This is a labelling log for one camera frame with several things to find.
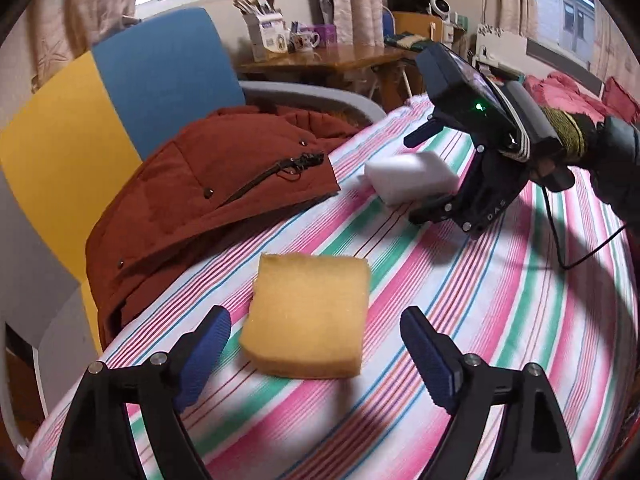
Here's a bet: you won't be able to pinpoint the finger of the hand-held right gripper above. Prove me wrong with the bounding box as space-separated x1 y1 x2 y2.
407 192 463 226
404 115 446 150

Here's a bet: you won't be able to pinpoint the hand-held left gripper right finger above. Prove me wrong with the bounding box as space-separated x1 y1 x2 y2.
400 306 578 480

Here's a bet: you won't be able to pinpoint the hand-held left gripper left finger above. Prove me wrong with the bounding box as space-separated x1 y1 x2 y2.
50 305 233 480

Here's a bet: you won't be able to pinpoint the white sponge block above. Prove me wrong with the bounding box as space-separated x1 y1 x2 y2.
364 152 461 207

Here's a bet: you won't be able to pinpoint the yellow sponge block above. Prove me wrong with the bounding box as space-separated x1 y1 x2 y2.
239 252 372 380

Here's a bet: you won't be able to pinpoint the striped bed sheet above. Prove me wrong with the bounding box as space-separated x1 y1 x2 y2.
22 95 636 480

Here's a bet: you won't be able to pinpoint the green cloth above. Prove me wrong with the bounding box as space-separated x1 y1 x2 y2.
387 32 427 52

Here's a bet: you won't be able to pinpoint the red quilt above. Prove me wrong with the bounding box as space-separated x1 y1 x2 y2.
522 72 640 125

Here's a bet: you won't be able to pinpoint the wooden cabinet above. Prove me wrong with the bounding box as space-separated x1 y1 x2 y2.
391 11 451 43

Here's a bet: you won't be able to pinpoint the white box flower stickers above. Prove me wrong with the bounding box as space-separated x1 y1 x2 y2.
475 35 531 80

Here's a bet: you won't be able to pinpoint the wooden desk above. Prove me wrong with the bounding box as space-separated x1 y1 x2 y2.
235 42 426 108

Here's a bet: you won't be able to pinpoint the purple box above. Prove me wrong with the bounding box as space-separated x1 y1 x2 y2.
302 24 339 48

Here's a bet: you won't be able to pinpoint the beige patterned curtain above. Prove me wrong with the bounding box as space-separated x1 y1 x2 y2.
330 0 388 46

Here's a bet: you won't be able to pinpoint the white printed mug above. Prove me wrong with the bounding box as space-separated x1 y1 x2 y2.
290 30 321 54

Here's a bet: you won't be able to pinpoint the red-brown padded jacket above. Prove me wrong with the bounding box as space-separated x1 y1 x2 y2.
85 105 361 351

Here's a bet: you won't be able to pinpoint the large side window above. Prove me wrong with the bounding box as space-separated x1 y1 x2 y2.
531 0 597 61

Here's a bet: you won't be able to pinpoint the white carton box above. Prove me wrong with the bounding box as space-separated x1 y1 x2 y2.
234 0 292 61

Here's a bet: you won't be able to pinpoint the grey yellow blue headboard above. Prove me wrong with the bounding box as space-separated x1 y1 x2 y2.
0 7 246 411

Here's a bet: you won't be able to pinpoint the beige starfish curtain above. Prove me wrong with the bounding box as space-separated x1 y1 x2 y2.
35 0 146 93

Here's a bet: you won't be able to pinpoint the black cable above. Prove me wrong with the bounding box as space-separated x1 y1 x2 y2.
542 180 629 272

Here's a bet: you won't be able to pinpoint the grey bed rail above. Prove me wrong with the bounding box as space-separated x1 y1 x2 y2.
239 81 388 124

